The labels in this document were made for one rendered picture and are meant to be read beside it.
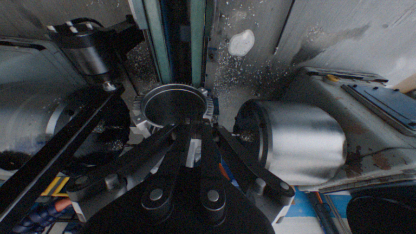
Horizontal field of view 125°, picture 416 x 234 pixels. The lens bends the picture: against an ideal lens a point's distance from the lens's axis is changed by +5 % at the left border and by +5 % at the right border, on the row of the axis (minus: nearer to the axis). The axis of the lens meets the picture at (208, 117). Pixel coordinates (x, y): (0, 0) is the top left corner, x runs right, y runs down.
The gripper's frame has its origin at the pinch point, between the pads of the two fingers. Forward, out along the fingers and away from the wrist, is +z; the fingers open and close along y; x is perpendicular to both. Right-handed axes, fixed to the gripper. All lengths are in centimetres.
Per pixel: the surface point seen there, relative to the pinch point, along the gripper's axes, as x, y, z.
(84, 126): -1.9, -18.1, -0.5
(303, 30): 23.3, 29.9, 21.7
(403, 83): 20, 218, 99
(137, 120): -2.2, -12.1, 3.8
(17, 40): 13, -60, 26
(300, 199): -451, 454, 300
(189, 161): -11.7, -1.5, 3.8
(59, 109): -1.2, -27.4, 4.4
